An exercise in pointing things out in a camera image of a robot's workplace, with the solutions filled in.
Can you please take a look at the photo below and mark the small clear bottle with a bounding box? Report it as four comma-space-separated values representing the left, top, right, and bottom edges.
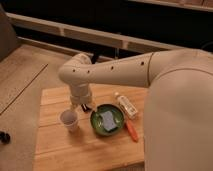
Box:
115, 92, 138, 119

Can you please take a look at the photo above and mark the black object on floor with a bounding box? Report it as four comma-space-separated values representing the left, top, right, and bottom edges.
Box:
0, 131, 11, 144

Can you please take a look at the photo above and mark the blue-grey sponge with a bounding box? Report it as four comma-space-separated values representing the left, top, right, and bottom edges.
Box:
100, 111, 117, 131

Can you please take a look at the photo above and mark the green bowl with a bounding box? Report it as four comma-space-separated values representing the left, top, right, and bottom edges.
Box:
90, 104, 125, 136

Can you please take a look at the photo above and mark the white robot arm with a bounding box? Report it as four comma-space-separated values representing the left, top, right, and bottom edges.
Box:
59, 49, 213, 171

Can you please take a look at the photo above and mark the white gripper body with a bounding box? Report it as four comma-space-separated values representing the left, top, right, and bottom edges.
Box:
70, 84, 92, 105

